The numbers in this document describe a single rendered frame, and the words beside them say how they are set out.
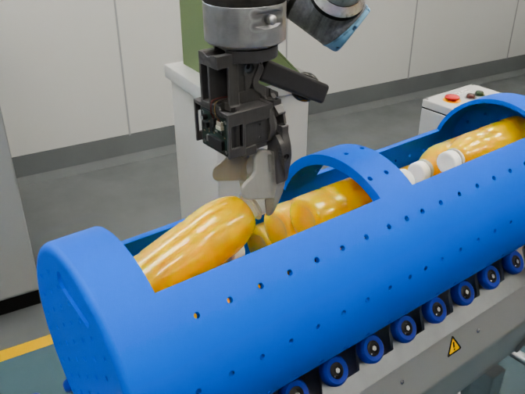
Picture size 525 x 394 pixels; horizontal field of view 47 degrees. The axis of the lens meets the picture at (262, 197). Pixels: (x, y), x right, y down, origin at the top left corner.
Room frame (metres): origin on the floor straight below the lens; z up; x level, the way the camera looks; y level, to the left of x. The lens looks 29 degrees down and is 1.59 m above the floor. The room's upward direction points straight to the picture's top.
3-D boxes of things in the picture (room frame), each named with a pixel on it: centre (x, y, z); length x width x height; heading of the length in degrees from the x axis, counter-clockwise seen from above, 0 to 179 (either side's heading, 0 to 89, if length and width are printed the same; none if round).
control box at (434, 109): (1.43, -0.51, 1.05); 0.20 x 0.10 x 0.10; 127
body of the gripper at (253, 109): (0.65, 0.02, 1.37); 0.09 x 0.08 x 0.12; 127
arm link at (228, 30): (0.66, 0.02, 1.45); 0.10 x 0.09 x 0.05; 37
